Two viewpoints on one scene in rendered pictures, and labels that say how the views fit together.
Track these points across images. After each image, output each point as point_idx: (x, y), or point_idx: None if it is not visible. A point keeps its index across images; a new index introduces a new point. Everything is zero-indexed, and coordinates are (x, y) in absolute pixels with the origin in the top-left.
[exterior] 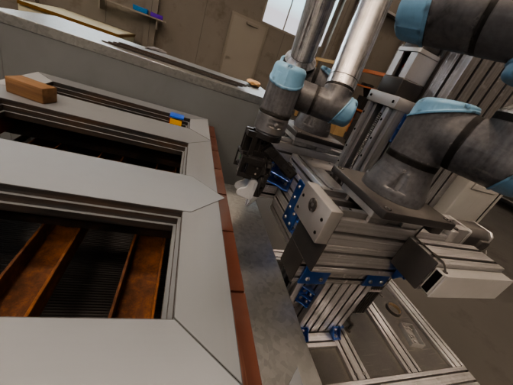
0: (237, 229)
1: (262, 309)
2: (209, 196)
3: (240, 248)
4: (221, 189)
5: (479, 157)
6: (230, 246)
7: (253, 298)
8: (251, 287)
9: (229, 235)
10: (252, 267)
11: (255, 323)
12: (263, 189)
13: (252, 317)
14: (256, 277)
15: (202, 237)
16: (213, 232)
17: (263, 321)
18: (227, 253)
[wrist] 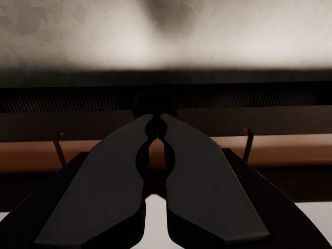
0: (67, 27)
1: (309, 3)
2: (164, 225)
3: (141, 26)
4: (26, 155)
5: None
6: (303, 147)
7: (280, 18)
8: (255, 18)
9: (265, 146)
10: (200, 4)
11: (329, 25)
12: (304, 213)
13: (316, 29)
14: (230, 0)
15: (331, 230)
16: (320, 216)
17: (331, 6)
18: (324, 152)
